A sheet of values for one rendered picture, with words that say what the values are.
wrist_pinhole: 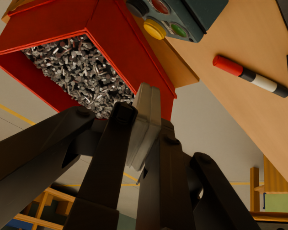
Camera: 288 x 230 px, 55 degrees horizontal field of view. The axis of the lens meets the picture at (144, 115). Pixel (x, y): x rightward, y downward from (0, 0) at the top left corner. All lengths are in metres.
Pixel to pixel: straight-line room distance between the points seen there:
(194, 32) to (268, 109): 0.26
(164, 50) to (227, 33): 0.20
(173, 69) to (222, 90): 0.16
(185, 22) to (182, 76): 0.33
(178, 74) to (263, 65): 0.23
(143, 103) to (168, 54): 0.41
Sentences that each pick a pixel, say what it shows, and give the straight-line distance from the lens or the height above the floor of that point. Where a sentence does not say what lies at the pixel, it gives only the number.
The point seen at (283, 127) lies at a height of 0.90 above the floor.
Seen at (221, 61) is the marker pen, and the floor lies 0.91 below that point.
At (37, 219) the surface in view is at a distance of 5.74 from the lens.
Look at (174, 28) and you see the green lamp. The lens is 0.30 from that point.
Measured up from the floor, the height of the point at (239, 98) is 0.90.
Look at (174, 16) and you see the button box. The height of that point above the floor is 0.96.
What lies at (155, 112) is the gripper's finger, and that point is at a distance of 0.15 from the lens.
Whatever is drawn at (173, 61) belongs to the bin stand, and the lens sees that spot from 0.58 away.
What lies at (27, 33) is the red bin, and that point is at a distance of 0.49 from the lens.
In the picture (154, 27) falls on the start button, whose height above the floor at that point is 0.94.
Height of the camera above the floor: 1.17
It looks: 28 degrees down
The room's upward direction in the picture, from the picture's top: 169 degrees counter-clockwise
